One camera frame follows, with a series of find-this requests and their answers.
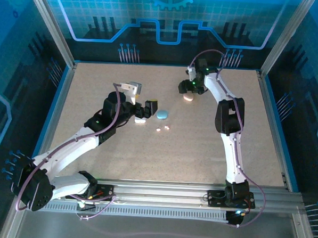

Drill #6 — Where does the aluminium table side rail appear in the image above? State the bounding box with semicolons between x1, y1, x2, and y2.
29;60;78;180
250;70;310;193

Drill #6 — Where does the aluminium frame post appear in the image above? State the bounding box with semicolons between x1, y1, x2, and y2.
259;0;317;77
20;0;80;69

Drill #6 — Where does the black connector box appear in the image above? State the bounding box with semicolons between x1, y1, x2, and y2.
225;209;245;228

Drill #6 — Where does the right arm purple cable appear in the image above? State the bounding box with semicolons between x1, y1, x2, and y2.
180;47;274;229

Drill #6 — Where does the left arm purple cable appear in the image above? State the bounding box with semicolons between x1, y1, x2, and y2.
15;77;124;223

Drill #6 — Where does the grey metal sheet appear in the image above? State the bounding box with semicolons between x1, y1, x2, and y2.
0;190;318;238

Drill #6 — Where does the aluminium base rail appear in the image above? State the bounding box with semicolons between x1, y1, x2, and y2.
19;173;305;210

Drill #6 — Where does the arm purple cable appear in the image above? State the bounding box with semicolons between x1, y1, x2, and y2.
15;77;124;223
180;47;274;229

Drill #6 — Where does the slotted grey cable duct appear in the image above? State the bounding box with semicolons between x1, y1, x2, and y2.
25;200;231;223

